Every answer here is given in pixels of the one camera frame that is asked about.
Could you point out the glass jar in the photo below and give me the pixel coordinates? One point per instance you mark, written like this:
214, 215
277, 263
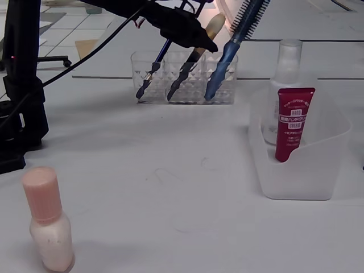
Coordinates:
94, 11

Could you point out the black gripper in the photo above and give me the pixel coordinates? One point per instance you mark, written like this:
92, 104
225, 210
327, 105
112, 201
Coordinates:
186, 34

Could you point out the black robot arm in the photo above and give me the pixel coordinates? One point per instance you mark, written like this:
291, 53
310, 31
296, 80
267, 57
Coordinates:
22, 57

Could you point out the clear bottle with clear cap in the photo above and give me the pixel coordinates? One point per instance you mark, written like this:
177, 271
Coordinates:
288, 65

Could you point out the pink bottle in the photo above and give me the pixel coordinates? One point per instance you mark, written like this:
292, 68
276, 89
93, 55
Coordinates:
51, 236

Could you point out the blue round hair brush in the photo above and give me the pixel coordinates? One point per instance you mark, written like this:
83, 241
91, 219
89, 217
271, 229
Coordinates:
230, 51

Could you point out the black office chair base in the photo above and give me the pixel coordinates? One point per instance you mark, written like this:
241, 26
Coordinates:
54, 58

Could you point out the white curved tube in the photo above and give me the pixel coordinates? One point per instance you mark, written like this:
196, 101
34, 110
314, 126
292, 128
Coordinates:
220, 5

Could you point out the translucent plastic bin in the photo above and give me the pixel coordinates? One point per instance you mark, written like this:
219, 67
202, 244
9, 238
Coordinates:
298, 179

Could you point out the brown cardboard piece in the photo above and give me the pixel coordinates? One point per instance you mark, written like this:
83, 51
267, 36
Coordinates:
85, 47

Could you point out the clear acrylic organizer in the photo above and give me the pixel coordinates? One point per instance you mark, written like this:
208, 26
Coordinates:
159, 85

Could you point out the red hand cream tube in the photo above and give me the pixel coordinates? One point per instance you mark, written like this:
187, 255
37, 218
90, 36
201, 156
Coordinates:
293, 119

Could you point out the makeup brush with gold ferrule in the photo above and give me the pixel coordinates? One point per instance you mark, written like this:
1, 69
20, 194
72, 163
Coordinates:
217, 22

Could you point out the dark blue eyeliner pencil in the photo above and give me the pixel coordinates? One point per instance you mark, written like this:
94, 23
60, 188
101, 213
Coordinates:
163, 49

